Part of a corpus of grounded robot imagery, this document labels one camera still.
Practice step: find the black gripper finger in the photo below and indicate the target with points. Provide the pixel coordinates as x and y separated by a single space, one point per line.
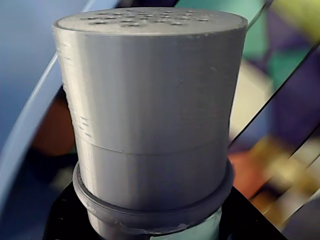
242 220
65 220

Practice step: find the gray salt shaker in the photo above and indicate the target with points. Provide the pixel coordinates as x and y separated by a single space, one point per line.
150 100

